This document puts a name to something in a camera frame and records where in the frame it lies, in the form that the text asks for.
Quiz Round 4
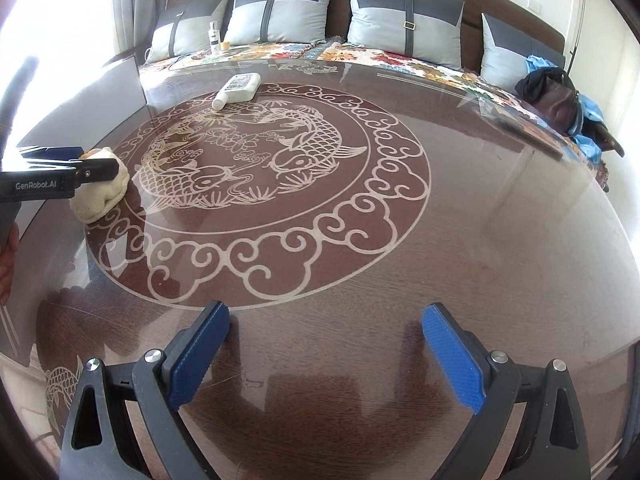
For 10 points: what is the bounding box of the white door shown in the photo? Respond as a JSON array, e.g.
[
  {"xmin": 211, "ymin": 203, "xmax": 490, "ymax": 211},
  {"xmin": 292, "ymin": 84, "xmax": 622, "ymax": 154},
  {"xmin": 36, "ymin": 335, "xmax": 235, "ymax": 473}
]
[{"xmin": 570, "ymin": 0, "xmax": 631, "ymax": 111}]

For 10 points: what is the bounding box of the cream knitted cloth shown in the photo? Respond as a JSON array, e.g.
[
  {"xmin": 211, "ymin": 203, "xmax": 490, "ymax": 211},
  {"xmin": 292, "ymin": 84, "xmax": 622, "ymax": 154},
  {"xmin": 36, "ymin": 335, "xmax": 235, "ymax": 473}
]
[{"xmin": 68, "ymin": 146, "xmax": 132, "ymax": 224}]

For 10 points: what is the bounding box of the person's left hand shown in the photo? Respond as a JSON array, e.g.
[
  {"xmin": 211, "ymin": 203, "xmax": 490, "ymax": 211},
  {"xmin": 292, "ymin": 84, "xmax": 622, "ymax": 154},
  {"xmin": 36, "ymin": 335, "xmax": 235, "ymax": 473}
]
[{"xmin": 0, "ymin": 232, "xmax": 21, "ymax": 306}]

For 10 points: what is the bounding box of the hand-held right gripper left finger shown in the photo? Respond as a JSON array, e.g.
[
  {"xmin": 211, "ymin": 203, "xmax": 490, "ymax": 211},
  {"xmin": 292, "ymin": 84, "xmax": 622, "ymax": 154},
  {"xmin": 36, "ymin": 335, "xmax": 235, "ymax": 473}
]
[{"xmin": 59, "ymin": 300, "xmax": 231, "ymax": 480}]

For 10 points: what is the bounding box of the blue cloth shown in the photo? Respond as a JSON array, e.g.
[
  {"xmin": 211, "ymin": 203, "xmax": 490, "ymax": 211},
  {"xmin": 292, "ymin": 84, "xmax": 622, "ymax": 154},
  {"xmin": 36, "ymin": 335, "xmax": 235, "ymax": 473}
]
[{"xmin": 522, "ymin": 54, "xmax": 608, "ymax": 163}]

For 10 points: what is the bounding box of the grey two-tone pillow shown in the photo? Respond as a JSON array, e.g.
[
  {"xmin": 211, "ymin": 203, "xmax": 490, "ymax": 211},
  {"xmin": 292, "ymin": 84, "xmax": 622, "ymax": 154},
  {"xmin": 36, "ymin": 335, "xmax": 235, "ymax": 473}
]
[
  {"xmin": 225, "ymin": 0, "xmax": 337, "ymax": 46},
  {"xmin": 147, "ymin": 0, "xmax": 233, "ymax": 63},
  {"xmin": 346, "ymin": 0, "xmax": 466, "ymax": 58},
  {"xmin": 480, "ymin": 12, "xmax": 566, "ymax": 81}
]

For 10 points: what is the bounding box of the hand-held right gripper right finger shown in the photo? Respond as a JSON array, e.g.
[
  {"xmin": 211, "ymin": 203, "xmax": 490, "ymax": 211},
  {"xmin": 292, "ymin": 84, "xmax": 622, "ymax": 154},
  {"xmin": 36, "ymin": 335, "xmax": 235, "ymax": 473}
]
[{"xmin": 421, "ymin": 302, "xmax": 593, "ymax": 480}]

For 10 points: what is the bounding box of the dark wooden chair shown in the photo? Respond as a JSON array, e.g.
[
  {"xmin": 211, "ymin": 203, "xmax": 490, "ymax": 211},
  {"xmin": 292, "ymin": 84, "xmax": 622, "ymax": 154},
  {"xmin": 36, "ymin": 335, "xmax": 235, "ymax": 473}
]
[{"xmin": 595, "ymin": 125, "xmax": 626, "ymax": 193}]

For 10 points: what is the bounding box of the wooden desktop with fish pattern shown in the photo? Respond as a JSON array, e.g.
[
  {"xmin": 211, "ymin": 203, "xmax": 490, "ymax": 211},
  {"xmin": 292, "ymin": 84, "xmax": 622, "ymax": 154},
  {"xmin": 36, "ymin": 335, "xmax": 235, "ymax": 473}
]
[{"xmin": 0, "ymin": 57, "xmax": 640, "ymax": 480}]

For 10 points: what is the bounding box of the brown wooden sofa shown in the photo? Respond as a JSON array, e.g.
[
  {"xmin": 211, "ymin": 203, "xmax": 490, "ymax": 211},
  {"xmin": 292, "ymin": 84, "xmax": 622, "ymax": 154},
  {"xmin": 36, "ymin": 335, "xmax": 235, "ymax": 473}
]
[{"xmin": 162, "ymin": 0, "xmax": 568, "ymax": 68}]

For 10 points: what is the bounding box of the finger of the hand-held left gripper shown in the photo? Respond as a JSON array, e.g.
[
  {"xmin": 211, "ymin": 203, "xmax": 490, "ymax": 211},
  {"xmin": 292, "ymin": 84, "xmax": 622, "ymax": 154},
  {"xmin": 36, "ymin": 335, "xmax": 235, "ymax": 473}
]
[
  {"xmin": 17, "ymin": 145, "xmax": 86, "ymax": 161},
  {"xmin": 22, "ymin": 157, "xmax": 130, "ymax": 183}
]

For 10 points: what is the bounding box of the white storage box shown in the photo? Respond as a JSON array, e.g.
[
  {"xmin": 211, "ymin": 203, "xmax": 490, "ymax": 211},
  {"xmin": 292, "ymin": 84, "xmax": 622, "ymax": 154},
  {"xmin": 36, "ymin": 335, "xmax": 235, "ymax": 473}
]
[{"xmin": 0, "ymin": 54, "xmax": 147, "ymax": 201}]

